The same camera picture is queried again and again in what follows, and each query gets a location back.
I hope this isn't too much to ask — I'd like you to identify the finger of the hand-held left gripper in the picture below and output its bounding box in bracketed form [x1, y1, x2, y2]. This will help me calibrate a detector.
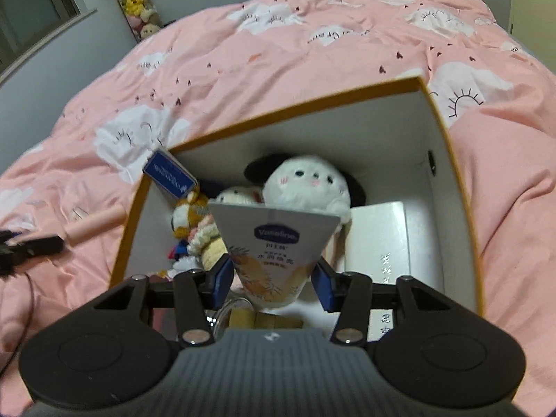
[0, 229, 67, 276]

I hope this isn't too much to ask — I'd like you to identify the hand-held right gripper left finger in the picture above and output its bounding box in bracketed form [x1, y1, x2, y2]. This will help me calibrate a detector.
[93, 255, 236, 349]

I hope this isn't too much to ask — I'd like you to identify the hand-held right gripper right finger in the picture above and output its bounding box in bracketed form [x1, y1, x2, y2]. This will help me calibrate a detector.
[310, 258, 458, 349]

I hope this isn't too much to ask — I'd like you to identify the clear glass jar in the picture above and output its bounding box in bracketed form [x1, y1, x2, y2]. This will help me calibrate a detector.
[206, 296, 255, 340]

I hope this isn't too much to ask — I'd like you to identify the lotion tube with orange print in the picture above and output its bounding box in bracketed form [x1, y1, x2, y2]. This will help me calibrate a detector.
[208, 202, 342, 309]

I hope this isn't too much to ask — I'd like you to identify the brown and white dog plush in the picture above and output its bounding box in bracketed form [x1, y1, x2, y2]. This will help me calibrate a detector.
[167, 187, 218, 261]

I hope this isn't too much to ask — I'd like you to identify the white glasses box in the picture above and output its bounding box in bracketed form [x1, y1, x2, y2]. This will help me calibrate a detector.
[343, 201, 412, 344]

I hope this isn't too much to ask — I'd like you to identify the white plush with black ears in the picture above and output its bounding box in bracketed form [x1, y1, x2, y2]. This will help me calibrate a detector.
[243, 153, 368, 224]

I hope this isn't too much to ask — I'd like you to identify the blue card box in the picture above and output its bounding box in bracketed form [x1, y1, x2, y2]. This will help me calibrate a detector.
[142, 148, 197, 198]

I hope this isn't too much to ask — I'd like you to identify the orange cardboard box container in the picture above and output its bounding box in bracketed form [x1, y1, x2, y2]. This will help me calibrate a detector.
[106, 76, 485, 344]

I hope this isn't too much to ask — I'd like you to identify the pink printed blanket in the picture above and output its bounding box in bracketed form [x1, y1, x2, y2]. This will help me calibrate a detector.
[0, 0, 556, 400]

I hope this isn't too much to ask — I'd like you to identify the window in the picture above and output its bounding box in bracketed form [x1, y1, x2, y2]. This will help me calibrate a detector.
[0, 0, 98, 83]

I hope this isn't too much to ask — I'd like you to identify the column of small plush toys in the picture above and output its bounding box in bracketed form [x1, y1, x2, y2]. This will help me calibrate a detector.
[101, 0, 165, 43]

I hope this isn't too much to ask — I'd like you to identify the black cable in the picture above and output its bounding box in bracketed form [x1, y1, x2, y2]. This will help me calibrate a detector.
[0, 269, 38, 376]

